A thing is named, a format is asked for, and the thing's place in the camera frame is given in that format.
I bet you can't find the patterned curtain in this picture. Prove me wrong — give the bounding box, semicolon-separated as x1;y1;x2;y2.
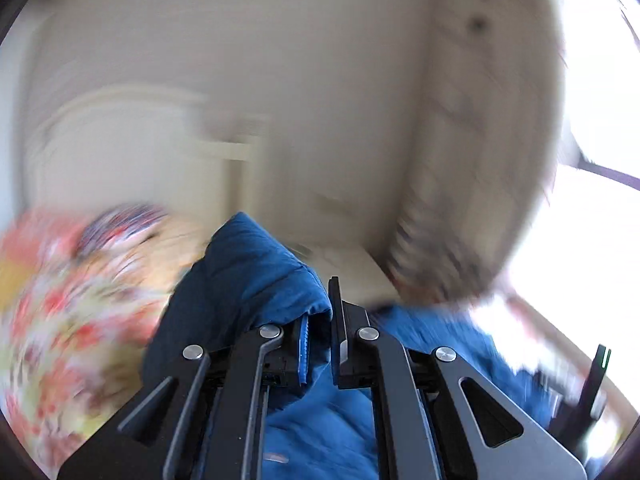
382;0;568;308

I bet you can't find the blue quilted jacket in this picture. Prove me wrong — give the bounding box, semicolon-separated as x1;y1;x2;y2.
142;211;556;480

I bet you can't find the white headboard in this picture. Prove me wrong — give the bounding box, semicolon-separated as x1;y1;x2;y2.
30;85;273;241

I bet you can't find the floral bed sheet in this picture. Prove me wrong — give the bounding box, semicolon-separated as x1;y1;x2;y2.
0;202;201;476

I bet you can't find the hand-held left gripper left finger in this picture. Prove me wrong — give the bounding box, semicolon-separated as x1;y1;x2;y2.
57;313;313;480

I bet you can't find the window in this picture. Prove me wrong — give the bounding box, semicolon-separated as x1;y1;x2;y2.
500;0;640;411

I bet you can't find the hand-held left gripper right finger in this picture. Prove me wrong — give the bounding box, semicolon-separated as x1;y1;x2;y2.
327;276;589;480

